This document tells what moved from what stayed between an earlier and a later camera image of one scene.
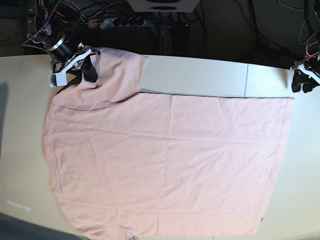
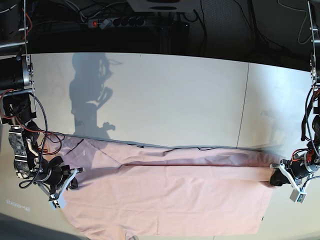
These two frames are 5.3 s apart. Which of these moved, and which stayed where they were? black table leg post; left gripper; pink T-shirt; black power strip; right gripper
Moved: pink T-shirt; right gripper; left gripper
Stayed: black table leg post; black power strip
